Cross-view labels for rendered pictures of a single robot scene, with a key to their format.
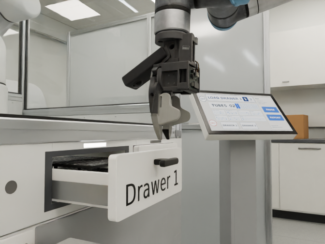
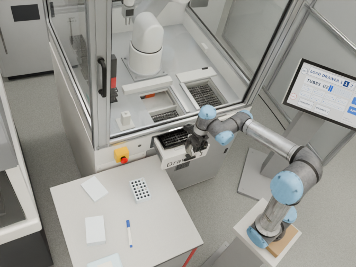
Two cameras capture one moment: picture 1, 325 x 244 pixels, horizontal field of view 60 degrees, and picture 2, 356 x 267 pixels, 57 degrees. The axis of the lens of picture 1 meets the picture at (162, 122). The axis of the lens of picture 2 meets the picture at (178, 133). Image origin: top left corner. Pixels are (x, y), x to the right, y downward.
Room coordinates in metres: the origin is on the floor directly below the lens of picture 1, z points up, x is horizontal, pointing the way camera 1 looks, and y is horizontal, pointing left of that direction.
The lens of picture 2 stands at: (-0.41, -0.38, 2.37)
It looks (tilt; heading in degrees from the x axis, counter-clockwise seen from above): 51 degrees down; 25
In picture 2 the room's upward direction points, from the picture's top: 16 degrees clockwise
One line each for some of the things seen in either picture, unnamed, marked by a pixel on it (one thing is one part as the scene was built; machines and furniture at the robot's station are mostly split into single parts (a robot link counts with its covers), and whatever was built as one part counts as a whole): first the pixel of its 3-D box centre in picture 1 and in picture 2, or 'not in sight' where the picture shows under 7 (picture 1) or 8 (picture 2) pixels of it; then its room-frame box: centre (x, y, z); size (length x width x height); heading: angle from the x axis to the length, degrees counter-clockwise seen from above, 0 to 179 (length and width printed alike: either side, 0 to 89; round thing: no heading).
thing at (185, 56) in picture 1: (174, 65); (198, 138); (0.58, -0.03, 1.10); 0.09 x 0.08 x 0.12; 65
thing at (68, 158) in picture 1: (79, 173); (169, 130); (0.68, 0.20, 0.87); 0.22 x 0.18 x 0.06; 64
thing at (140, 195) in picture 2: not in sight; (140, 190); (0.31, 0.09, 0.78); 0.12 x 0.08 x 0.04; 61
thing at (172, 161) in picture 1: (164, 161); (188, 156); (0.59, 0.00, 0.91); 0.07 x 0.04 x 0.01; 154
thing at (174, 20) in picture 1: (172, 27); (202, 127); (0.58, -0.02, 1.18); 0.08 x 0.08 x 0.05
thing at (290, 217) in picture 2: not in sight; (281, 215); (0.59, -0.56, 0.96); 0.13 x 0.12 x 0.14; 167
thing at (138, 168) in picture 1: (152, 176); (185, 156); (0.60, 0.02, 0.87); 0.29 x 0.02 x 0.11; 154
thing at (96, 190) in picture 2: not in sight; (94, 188); (0.15, 0.28, 0.77); 0.13 x 0.09 x 0.02; 81
